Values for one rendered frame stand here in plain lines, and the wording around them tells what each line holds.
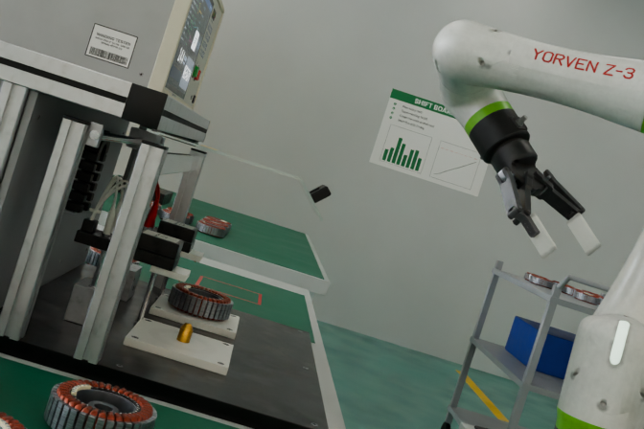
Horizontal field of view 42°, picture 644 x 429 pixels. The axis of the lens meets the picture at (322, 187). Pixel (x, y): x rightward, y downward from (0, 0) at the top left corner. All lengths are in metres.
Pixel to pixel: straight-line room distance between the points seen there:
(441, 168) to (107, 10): 5.62
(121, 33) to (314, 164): 5.43
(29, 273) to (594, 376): 0.82
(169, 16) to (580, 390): 0.82
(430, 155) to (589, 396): 5.41
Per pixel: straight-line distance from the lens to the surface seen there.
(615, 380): 1.36
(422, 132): 6.69
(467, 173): 6.75
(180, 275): 1.25
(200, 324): 1.46
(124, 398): 0.97
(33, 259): 1.11
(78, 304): 1.27
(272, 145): 6.58
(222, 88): 6.62
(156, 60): 1.20
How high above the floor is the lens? 1.08
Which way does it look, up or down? 1 degrees down
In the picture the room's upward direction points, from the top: 18 degrees clockwise
